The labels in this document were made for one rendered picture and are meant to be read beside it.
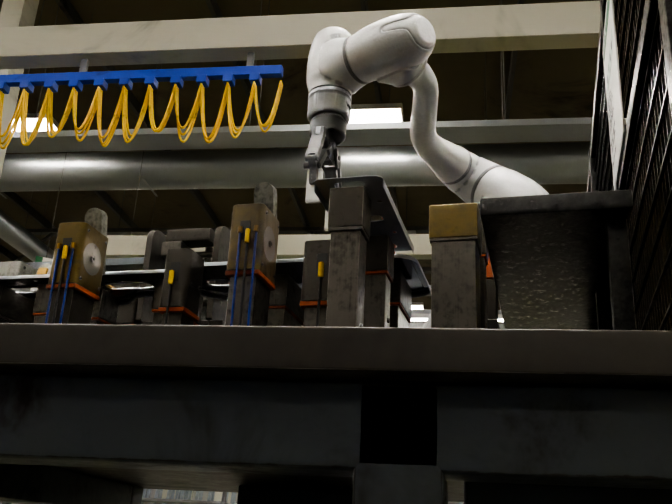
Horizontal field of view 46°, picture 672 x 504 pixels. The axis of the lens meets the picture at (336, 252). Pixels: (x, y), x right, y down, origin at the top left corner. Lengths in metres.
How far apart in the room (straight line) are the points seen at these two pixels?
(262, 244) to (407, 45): 0.51
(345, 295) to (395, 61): 0.65
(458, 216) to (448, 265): 0.08
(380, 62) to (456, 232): 0.44
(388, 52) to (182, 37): 3.53
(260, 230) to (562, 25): 3.67
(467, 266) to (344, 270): 0.29
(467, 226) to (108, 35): 4.12
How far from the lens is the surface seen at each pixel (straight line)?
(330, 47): 1.67
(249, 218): 1.32
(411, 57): 1.58
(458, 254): 1.30
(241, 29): 4.96
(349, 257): 1.07
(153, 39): 5.09
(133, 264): 2.01
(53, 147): 10.80
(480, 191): 1.98
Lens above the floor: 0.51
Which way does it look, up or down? 21 degrees up
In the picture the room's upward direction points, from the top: 3 degrees clockwise
